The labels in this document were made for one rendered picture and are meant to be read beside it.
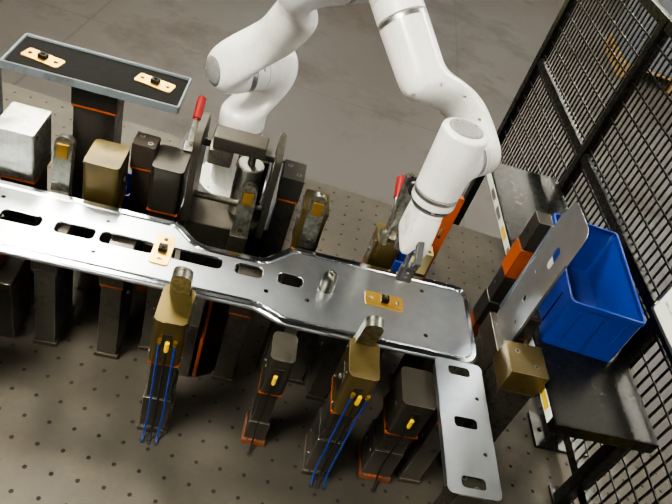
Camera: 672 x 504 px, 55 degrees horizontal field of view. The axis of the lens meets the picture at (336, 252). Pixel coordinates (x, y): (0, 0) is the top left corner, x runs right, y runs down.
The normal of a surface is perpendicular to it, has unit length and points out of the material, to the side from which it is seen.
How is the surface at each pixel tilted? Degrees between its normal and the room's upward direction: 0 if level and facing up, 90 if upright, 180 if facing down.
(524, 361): 0
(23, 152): 90
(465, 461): 0
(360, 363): 0
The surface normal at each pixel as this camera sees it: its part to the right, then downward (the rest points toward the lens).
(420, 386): 0.28, -0.72
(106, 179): -0.04, 0.65
